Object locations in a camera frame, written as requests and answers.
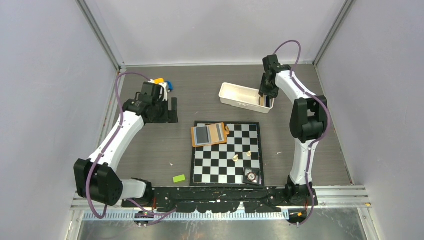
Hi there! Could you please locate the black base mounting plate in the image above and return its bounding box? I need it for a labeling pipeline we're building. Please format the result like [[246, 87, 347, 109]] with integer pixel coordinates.
[[122, 186, 318, 214]]

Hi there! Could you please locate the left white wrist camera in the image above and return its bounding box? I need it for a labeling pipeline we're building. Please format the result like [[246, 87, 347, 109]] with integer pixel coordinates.
[[159, 82, 169, 102]]

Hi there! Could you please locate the white rectangular plastic tray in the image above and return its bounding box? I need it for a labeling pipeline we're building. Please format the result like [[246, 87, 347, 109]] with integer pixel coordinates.
[[218, 82, 274, 114]]

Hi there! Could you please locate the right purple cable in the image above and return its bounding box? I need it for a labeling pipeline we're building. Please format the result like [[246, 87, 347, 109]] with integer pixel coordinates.
[[273, 40, 332, 226]]

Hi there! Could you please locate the green rectangular block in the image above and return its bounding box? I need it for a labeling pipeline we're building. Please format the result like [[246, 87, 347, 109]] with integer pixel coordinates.
[[172, 174, 186, 184]]

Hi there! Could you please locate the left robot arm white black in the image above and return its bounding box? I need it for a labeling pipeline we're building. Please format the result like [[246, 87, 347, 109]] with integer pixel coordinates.
[[73, 78, 179, 207]]

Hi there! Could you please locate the credit cards stack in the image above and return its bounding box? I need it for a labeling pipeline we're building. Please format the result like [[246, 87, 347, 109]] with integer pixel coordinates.
[[263, 96, 272, 108]]

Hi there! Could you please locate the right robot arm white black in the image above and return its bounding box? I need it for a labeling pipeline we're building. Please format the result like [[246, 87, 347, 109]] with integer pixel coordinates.
[[259, 54, 330, 206]]

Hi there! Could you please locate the blue yellow toy car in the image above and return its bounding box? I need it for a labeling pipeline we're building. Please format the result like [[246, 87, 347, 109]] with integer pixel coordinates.
[[148, 78, 174, 93]]

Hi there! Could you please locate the small black framed round object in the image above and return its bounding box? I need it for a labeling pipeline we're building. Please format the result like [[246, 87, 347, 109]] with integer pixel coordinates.
[[242, 167, 262, 186]]

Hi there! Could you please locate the black white chessboard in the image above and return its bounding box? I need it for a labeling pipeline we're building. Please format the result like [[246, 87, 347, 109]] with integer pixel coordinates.
[[189, 121, 265, 188]]

